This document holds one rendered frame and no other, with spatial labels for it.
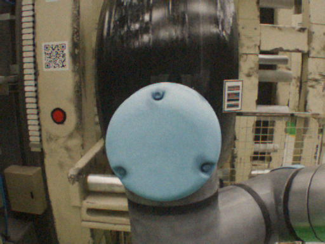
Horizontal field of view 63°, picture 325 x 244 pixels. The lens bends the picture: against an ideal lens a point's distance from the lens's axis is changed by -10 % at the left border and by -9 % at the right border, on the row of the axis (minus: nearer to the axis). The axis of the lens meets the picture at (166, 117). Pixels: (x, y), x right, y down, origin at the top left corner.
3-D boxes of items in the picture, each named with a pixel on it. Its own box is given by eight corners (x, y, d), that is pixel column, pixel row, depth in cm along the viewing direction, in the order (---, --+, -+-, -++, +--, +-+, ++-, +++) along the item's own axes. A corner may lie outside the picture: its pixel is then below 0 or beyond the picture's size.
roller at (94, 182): (89, 175, 76) (87, 192, 74) (84, 171, 72) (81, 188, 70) (221, 180, 74) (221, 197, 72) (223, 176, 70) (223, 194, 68)
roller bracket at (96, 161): (70, 208, 69) (66, 172, 67) (110, 155, 108) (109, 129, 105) (83, 209, 69) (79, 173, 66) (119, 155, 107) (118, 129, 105)
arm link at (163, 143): (106, 218, 18) (91, 86, 17) (135, 172, 29) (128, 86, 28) (228, 214, 18) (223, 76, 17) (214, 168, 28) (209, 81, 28)
